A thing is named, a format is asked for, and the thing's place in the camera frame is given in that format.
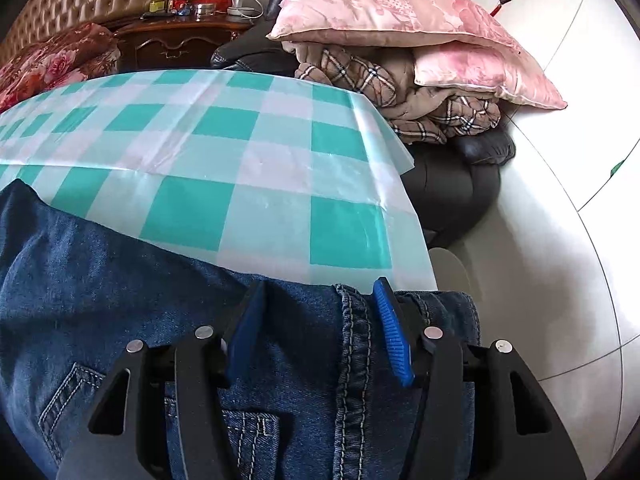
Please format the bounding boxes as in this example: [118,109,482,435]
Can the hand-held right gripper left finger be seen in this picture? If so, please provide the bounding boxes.
[56,280,266,480]

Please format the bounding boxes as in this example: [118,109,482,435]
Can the white charger with cable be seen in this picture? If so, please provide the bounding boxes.
[227,0,264,20]

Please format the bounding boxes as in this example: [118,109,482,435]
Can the white waste bin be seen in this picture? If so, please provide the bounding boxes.
[428,247,468,293]

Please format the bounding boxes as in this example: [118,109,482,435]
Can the black leather armchair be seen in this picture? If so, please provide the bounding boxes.
[209,0,517,250]

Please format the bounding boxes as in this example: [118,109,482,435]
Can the teal checkered tablecloth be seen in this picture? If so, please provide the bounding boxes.
[0,69,440,292]

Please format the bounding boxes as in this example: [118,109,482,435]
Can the beige plaid blanket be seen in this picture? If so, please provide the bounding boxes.
[281,40,502,146]

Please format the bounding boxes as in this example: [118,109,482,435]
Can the blue denim pants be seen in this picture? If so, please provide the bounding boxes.
[0,179,482,480]

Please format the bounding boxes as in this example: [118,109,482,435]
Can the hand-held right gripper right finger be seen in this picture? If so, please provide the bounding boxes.
[372,277,587,480]

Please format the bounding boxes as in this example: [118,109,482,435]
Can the small pink floral pillow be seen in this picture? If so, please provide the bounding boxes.
[414,42,569,111]

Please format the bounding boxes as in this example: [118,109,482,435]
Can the red floral quilt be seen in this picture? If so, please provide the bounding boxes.
[0,22,121,115]

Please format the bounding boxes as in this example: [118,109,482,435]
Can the large pink floral pillow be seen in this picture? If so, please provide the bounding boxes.
[266,0,526,55]

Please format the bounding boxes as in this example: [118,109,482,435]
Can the dark wooden nightstand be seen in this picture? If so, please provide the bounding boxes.
[95,10,256,73]

